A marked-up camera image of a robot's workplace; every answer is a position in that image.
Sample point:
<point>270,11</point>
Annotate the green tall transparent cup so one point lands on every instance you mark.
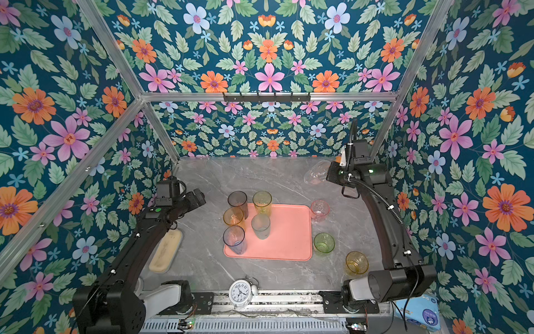
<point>262,201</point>

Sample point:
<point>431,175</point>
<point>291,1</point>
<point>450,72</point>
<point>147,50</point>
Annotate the yellow short cup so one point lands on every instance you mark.
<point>356,263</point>

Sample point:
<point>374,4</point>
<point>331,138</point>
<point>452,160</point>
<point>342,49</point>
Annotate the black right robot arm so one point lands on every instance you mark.
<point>404,275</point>

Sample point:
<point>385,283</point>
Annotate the clear transparent cup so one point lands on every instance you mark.
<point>318,173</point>

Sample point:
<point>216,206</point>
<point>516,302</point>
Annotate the white alarm clock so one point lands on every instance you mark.
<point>242,292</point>

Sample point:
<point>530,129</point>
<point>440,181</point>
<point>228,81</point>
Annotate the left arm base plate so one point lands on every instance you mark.
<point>196,303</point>

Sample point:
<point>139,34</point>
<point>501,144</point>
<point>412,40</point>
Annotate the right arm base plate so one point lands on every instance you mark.
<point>338,302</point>

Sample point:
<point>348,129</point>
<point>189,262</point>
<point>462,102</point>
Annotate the yellow transparent cup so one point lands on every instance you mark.
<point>234,216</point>

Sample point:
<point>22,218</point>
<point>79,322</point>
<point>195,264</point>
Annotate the pink transparent cup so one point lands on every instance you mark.
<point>320,210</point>

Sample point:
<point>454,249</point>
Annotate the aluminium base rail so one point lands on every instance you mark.
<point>270,304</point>

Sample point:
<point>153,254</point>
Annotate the grey transparent cup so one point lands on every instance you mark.
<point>239,199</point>

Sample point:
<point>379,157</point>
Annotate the green short cup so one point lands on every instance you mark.
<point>324,243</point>

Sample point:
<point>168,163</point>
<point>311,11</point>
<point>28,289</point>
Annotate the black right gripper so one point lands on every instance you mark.
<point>354,140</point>

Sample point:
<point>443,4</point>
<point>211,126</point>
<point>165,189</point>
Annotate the black hook rail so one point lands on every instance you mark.
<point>267,97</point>

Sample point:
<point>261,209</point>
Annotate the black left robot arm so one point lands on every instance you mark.
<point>110,304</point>

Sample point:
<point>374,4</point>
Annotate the blue tissue pack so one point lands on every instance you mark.
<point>422,311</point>

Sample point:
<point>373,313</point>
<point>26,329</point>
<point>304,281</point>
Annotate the blue transparent cup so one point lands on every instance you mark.
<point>234,238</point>

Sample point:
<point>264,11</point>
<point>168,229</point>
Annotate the teal frosted cup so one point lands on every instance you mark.
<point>261,225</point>

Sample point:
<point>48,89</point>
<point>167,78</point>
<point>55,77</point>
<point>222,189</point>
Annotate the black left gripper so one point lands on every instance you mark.
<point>194,202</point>

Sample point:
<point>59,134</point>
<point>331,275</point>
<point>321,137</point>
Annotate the pink plastic tray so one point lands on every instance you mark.
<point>289,239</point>

